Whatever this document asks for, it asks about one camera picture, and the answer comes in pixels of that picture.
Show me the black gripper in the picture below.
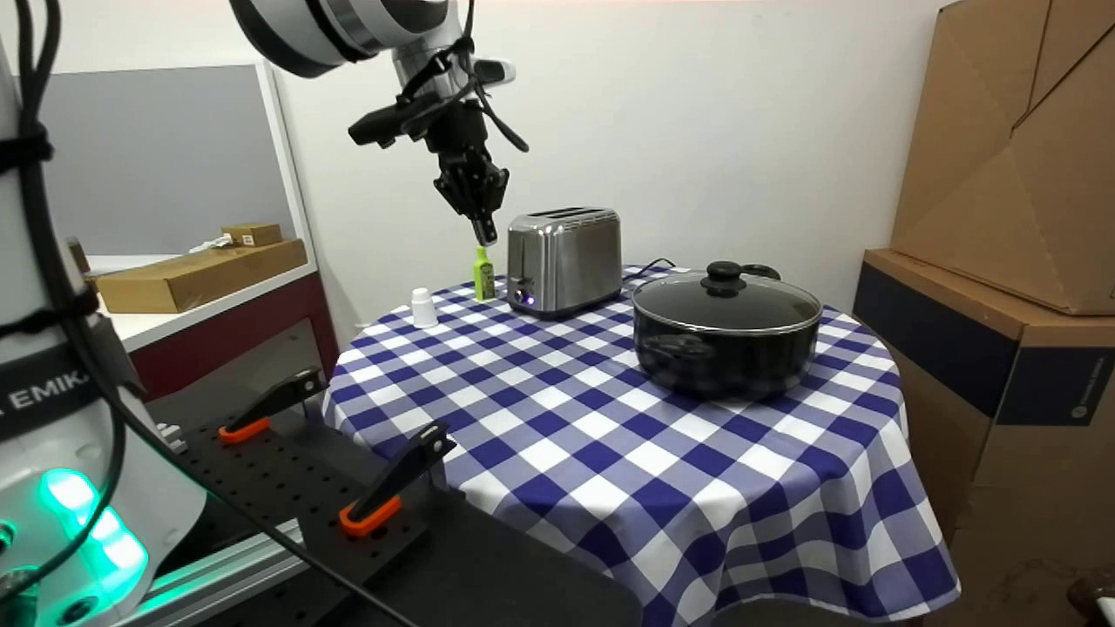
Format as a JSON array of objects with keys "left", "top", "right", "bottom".
[{"left": 422, "top": 101, "right": 511, "bottom": 247}]

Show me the silver two-slot toaster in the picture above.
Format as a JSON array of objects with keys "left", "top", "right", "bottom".
[{"left": 501, "top": 200, "right": 622, "bottom": 321}]

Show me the small green bottle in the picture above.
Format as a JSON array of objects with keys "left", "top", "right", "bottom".
[{"left": 471, "top": 245, "right": 497, "bottom": 304}]

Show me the small white bottle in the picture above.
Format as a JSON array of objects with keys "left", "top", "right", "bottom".
[{"left": 406, "top": 286, "right": 443, "bottom": 334}]

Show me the small tan cardboard box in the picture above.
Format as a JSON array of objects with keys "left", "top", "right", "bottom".
[{"left": 219, "top": 221, "right": 284, "bottom": 250}]

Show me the black glass pot lid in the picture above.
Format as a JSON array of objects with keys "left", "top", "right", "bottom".
[{"left": 629, "top": 256, "right": 827, "bottom": 340}]

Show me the black cooking pot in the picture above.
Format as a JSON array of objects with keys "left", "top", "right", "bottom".
[{"left": 629, "top": 296, "right": 821, "bottom": 405}]

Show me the black orange spring clamp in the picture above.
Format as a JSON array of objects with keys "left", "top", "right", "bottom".
[
  {"left": 215, "top": 364, "right": 328, "bottom": 448},
  {"left": 335, "top": 421, "right": 460, "bottom": 544}
]

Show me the white-top red desk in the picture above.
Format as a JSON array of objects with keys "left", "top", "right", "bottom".
[{"left": 82, "top": 247, "right": 341, "bottom": 405}]

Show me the flat brown cardboard box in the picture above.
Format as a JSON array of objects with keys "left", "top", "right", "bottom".
[{"left": 93, "top": 235, "right": 309, "bottom": 315}]

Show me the blue white checkered tablecloth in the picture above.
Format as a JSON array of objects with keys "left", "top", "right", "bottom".
[{"left": 320, "top": 260, "right": 965, "bottom": 627}]

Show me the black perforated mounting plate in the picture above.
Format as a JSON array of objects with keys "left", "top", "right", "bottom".
[{"left": 170, "top": 395, "right": 448, "bottom": 589}]

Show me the grey white-framed partition panel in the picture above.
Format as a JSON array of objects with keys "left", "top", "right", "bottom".
[{"left": 37, "top": 60, "right": 318, "bottom": 272}]

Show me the brown box with navy band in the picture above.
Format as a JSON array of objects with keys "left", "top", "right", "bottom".
[{"left": 849, "top": 247, "right": 1115, "bottom": 627}]

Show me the large leaning cardboard box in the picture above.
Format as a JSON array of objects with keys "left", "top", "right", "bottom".
[{"left": 887, "top": 0, "right": 1115, "bottom": 321}]

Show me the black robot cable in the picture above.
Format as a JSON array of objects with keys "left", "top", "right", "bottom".
[{"left": 0, "top": 0, "right": 415, "bottom": 627}]

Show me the aluminium frame rail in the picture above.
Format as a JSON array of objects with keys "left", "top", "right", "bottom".
[{"left": 118, "top": 544, "right": 306, "bottom": 627}]

